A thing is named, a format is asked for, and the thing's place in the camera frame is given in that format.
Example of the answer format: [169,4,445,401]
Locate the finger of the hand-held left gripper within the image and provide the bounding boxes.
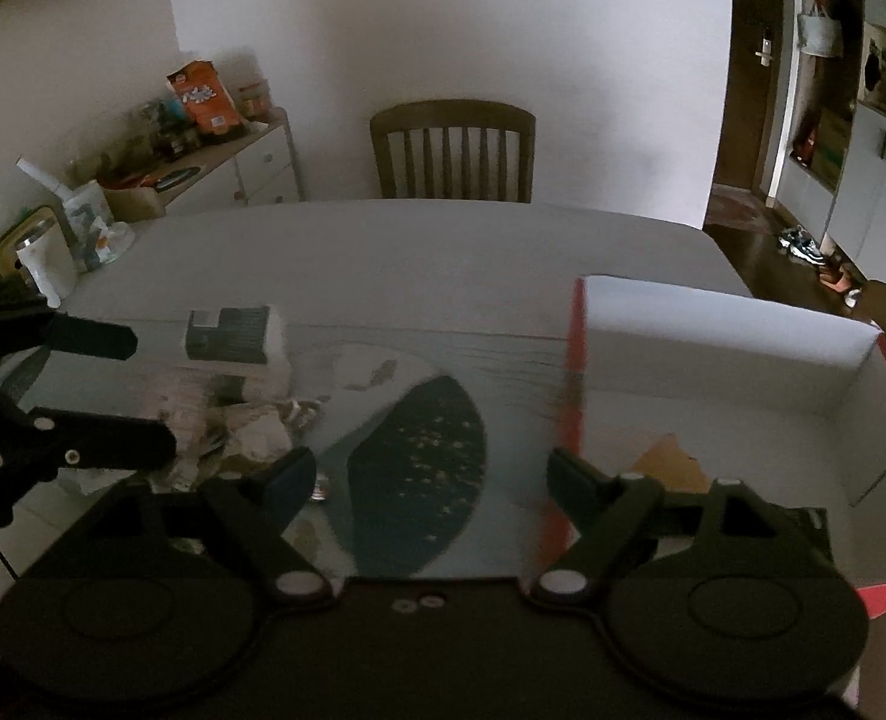
[8,311,139,362]
[15,409,179,482]

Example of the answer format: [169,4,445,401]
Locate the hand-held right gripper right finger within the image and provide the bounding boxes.
[527,447,834,606]

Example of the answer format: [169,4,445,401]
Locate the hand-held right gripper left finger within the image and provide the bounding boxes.
[96,447,337,611]

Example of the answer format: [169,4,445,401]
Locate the orange paper packet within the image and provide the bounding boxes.
[632,433,715,482]

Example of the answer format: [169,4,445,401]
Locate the white cardboard box red edges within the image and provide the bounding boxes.
[540,274,886,616]

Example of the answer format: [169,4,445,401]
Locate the white desktop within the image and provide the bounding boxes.
[0,199,757,586]

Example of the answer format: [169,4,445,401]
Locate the printed plastic bag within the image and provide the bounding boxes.
[60,180,136,269]

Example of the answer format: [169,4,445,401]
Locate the printed table mat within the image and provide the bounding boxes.
[8,315,586,580]

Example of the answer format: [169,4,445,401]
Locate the brown cardboard box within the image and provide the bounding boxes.
[101,181,166,222]

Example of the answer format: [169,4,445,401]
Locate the white tissue pack dark label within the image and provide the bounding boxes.
[184,305,294,381]

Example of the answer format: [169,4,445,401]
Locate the black plate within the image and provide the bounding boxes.
[150,167,208,192]

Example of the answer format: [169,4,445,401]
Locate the white sideboard cabinet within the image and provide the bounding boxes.
[105,109,305,224]

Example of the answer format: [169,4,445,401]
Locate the orange snack bag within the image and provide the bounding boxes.
[167,60,243,143]

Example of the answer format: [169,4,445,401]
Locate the small jar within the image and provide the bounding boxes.
[236,80,271,119]

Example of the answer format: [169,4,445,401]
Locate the pair of sneakers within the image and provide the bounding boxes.
[779,226,825,263]

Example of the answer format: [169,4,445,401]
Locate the wooden slat-back chair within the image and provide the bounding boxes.
[370,100,537,203]

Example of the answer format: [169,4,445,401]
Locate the white cupboard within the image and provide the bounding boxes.
[825,0,886,287]

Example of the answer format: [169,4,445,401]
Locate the grey tote bag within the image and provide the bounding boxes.
[797,0,845,58]

